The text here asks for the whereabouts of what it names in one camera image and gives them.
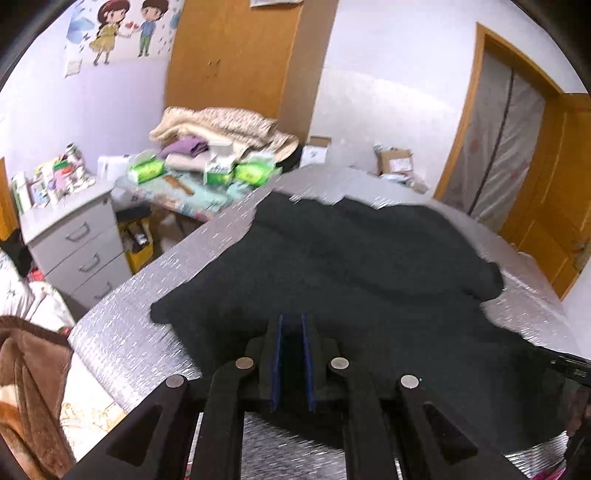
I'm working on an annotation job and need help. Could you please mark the cartoon wall sticker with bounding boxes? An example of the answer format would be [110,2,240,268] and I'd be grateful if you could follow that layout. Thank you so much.
[65,0,185,77]

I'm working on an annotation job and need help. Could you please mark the floral tablecloth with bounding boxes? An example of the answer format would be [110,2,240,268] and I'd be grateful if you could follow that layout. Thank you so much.
[115,175,259,222]

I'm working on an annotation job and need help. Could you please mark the translucent plastic door curtain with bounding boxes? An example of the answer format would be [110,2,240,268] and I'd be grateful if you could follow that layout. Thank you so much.
[443,51,546,232]

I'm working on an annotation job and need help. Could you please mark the green tissue pack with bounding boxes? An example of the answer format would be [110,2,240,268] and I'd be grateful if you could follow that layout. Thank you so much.
[127,159,167,183]
[233,164,282,185]

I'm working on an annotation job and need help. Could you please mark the floral beige blanket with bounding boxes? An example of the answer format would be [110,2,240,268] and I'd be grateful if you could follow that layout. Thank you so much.
[150,107,301,162]

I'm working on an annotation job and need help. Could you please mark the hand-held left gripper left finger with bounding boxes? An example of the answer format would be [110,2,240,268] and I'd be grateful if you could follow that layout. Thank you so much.
[62,315,284,480]

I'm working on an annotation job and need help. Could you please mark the brown cardboard box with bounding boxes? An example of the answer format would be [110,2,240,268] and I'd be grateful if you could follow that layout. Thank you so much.
[374,145,416,178]

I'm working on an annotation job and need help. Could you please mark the wooden wardrobe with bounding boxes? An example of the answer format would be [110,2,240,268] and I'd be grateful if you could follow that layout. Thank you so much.
[164,0,333,144]

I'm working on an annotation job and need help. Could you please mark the yellow bin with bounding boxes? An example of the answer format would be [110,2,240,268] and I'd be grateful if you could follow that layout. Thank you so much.
[117,217,155,273]

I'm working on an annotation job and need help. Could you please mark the white carton box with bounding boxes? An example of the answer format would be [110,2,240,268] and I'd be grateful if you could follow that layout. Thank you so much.
[300,136,333,169]

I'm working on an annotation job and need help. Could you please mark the white floral bed sheet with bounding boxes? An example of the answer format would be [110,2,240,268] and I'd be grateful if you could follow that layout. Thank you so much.
[0,251,125,457]

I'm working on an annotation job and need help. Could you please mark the purple folded cloth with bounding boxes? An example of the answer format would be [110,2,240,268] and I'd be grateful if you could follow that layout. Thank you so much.
[159,137,208,158]

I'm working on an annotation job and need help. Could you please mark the wooden door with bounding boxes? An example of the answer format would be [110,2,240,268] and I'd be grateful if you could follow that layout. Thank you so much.
[501,93,591,302]

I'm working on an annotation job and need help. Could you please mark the wooden headboard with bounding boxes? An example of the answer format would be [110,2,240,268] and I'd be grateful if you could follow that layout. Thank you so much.
[0,157,19,241]

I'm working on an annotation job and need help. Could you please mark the person's right hand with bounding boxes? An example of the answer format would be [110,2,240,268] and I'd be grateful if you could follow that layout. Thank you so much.
[567,387,591,437]

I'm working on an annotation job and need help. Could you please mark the black pants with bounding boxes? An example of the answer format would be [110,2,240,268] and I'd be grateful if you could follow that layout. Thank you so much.
[150,191,573,457]

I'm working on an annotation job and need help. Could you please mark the beige folded cloth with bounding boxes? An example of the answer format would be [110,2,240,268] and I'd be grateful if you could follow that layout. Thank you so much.
[164,152,208,171]

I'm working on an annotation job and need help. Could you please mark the wooden door frame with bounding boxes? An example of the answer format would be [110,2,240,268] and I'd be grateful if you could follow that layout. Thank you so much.
[434,22,573,217]

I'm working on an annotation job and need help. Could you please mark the silver foil mat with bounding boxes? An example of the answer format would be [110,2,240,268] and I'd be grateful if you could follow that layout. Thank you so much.
[67,165,587,480]

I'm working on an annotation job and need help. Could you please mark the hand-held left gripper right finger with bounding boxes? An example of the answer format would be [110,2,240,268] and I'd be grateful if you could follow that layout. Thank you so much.
[301,315,525,480]

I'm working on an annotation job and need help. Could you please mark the grey drawer cabinet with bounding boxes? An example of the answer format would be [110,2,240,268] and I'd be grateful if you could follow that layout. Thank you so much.
[21,178,134,310]

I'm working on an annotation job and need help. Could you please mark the cluster of toiletry bottles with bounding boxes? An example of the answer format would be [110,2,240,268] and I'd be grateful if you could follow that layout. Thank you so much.
[11,143,95,208]

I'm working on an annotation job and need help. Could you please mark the brown fleece blanket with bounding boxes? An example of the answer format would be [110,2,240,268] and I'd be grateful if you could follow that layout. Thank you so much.
[0,316,77,476]

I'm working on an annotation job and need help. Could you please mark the metal door handle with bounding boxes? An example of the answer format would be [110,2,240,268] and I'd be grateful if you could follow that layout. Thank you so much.
[570,237,591,268]

